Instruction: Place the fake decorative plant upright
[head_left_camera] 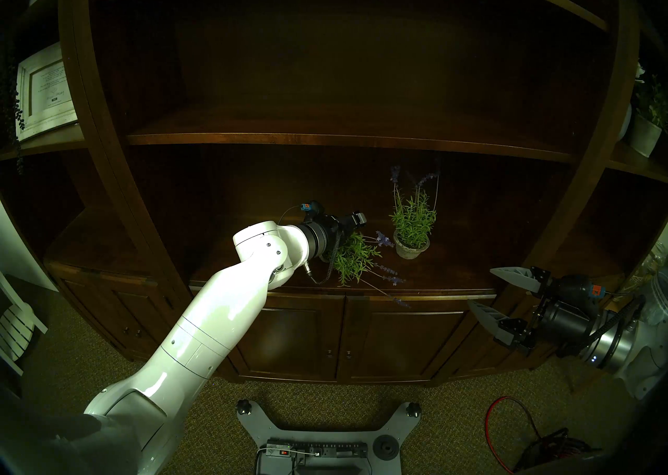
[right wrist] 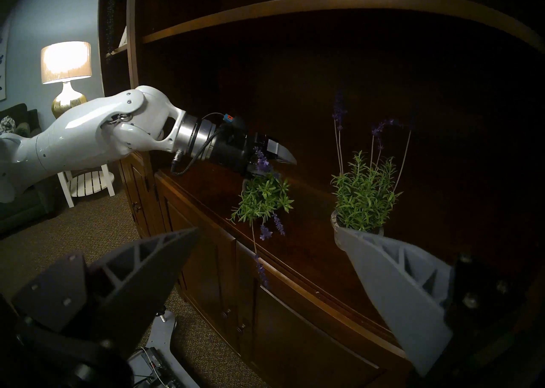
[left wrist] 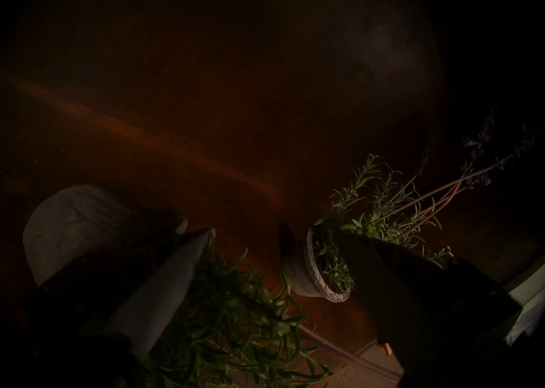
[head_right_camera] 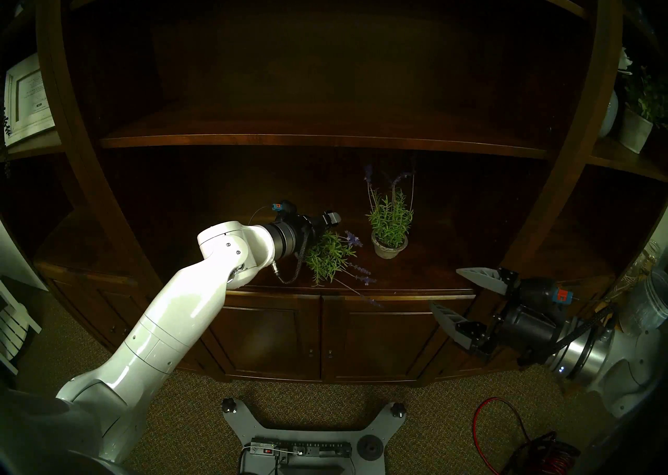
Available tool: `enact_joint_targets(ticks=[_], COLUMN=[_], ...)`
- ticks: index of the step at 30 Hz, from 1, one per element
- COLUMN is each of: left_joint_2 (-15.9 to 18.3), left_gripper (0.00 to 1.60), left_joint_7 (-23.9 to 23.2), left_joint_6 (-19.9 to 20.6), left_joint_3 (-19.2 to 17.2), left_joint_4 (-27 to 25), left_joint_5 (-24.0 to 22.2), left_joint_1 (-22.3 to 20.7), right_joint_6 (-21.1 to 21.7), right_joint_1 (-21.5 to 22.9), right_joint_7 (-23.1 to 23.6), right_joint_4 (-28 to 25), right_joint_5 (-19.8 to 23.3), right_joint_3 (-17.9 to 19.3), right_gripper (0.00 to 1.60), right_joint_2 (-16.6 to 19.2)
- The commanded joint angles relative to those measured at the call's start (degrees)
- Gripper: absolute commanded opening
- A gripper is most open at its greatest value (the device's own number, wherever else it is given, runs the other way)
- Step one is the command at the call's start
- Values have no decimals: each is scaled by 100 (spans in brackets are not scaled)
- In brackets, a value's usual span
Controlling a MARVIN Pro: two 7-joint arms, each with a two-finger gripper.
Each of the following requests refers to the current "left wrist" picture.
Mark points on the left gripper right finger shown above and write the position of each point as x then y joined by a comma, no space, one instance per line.
400,297

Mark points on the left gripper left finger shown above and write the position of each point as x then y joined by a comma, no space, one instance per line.
166,293

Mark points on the fake lavender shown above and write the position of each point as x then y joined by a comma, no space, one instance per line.
76,221
306,276

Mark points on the dark wooden shelf cabinet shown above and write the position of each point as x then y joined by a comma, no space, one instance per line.
213,93

